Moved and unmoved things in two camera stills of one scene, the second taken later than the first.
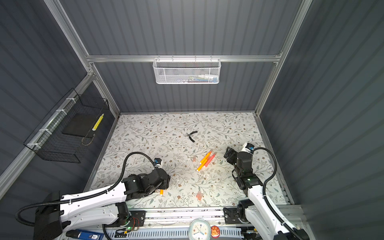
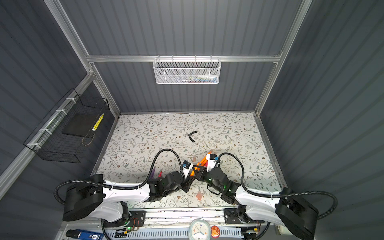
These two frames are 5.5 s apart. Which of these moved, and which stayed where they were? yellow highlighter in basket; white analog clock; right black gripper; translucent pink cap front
Moved: right black gripper
Stayed: white analog clock; yellow highlighter in basket; translucent pink cap front
